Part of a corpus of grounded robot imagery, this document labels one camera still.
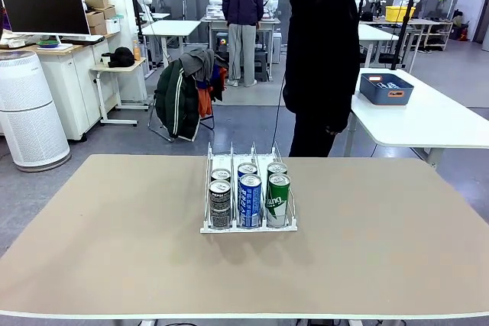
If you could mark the blue plastic storage bin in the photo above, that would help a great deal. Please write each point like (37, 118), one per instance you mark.
(386, 93)

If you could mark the blue beverage can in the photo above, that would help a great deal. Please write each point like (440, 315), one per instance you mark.
(247, 168)
(250, 200)

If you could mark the green beverage can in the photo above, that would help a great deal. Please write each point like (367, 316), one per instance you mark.
(276, 168)
(279, 200)

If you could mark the wooden shelf table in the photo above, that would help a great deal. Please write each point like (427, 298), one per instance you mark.
(431, 21)

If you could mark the small cardboard box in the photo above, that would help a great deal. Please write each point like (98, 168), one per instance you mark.
(109, 12)
(98, 29)
(94, 18)

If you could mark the red fire extinguisher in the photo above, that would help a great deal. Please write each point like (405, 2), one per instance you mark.
(462, 32)

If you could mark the white carton box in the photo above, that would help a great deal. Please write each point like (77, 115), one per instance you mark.
(113, 25)

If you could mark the yellow plastic bin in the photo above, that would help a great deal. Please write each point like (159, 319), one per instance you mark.
(399, 13)

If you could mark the black computer monitor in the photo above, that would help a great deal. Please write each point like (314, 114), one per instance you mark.
(46, 9)

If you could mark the black keyboard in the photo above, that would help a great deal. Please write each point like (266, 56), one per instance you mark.
(82, 40)

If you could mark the black tripod pole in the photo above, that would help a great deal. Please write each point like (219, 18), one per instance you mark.
(401, 36)

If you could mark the green bowl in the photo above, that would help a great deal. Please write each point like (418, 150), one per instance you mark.
(48, 43)

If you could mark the white background table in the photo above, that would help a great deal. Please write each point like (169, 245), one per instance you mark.
(168, 28)
(376, 32)

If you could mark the white cup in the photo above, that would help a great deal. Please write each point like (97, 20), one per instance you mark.
(105, 59)

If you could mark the black bag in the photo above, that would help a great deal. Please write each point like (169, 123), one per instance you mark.
(120, 57)

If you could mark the orange bottle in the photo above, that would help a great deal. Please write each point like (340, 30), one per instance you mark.
(136, 51)

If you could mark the small wooden side table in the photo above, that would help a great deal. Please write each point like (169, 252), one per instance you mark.
(114, 68)

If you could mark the gray robot workbench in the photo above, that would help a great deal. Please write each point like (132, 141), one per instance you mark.
(214, 22)

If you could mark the gray jacket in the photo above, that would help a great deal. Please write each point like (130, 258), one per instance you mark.
(198, 62)

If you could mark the large white table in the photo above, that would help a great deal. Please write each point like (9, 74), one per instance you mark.
(420, 123)

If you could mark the person in black hoodie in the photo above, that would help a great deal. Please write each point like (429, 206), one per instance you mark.
(321, 55)

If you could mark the dark green striped jacket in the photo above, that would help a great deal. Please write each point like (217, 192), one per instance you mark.
(175, 101)

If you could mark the white air purifier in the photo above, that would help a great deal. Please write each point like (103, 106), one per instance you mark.
(30, 112)

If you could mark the orange garment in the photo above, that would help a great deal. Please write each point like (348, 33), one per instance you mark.
(204, 101)

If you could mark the metal chair frame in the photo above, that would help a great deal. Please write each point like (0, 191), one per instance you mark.
(160, 133)

